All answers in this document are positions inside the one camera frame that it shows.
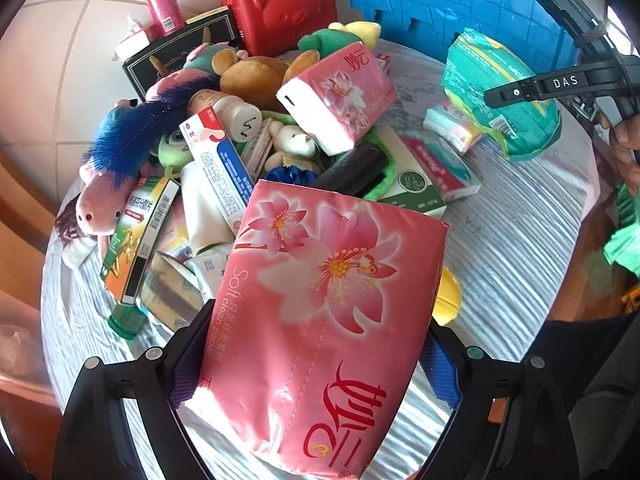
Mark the black box gold frame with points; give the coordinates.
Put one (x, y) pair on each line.
(170, 55)

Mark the yellow plastic toy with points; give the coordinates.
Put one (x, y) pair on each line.
(447, 297)

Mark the white bottle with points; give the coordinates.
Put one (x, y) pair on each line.
(240, 117)

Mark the round green plush toy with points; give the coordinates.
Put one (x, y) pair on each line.
(175, 150)

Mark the person's right hand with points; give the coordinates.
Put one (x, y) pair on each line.
(627, 150)

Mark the red white blue carton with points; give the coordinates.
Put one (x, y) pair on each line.
(220, 170)

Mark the white tube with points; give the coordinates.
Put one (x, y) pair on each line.
(80, 255)

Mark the blue ribbon bow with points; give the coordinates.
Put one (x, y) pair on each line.
(290, 176)

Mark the green yellow plush toy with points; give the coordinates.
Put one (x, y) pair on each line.
(330, 37)

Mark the small pink tissue pack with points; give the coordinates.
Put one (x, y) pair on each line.
(340, 95)

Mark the white plastic bag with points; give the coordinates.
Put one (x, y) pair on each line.
(205, 220)

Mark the red plastic toy suitcase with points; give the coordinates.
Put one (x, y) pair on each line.
(280, 10)

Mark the green wipes pack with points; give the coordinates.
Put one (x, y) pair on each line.
(480, 70)

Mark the small colourful tissue pack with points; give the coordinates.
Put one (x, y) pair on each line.
(450, 127)

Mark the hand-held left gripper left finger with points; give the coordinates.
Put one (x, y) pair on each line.
(185, 376)

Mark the brown teddy bear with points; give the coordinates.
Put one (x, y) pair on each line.
(250, 77)

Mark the brown tape roll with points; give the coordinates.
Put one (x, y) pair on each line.
(170, 290)

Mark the green bottle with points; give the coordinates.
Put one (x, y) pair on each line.
(127, 322)

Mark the green pink plush toy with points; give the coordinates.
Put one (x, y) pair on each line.
(205, 57)

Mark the small white teddy bear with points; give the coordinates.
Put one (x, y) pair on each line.
(295, 142)

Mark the green plastic basket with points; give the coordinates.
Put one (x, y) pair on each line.
(385, 180)

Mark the pink plush toy blue mane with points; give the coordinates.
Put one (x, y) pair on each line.
(95, 205)

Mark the white paper packet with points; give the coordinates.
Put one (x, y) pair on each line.
(212, 270)

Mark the blue plastic crate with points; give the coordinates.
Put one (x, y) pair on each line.
(450, 0)

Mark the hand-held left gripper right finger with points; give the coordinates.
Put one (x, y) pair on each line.
(442, 376)

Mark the white green box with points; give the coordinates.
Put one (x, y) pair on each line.
(415, 182)

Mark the large pink tissue pack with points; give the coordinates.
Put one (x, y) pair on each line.
(320, 330)

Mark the green orange medicine box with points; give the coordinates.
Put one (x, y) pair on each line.
(135, 245)

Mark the small white box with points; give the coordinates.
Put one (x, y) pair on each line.
(132, 45)

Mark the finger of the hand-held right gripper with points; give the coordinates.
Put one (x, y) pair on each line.
(550, 85)

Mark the maroon printed pouch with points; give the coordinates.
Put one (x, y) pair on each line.
(65, 227)

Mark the person's dark clothing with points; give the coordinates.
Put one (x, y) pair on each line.
(600, 385)

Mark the red green box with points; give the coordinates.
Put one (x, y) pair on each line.
(445, 167)

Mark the green plastic bag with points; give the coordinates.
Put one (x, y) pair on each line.
(625, 250)

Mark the black bag roll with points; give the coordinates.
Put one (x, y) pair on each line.
(350, 167)

